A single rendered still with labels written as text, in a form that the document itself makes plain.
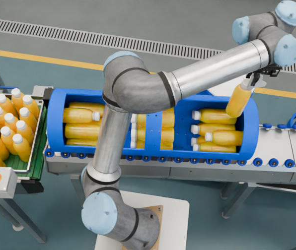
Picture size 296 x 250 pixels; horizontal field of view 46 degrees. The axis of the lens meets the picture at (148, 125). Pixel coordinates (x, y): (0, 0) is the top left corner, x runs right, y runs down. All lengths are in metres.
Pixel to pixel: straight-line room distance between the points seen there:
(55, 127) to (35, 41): 2.10
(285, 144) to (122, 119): 1.05
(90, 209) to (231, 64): 0.60
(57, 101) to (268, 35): 0.88
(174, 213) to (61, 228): 1.33
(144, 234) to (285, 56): 0.67
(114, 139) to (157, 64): 2.21
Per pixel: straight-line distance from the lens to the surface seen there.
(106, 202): 1.07
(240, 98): 1.37
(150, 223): 1.17
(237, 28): 1.05
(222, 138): 1.55
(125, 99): 0.87
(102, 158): 1.10
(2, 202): 1.77
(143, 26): 3.55
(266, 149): 1.82
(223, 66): 0.89
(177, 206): 1.36
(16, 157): 1.79
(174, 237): 1.33
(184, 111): 1.70
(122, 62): 0.95
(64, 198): 2.62
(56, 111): 1.47
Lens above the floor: 2.44
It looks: 59 degrees down
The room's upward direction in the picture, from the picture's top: 5 degrees clockwise
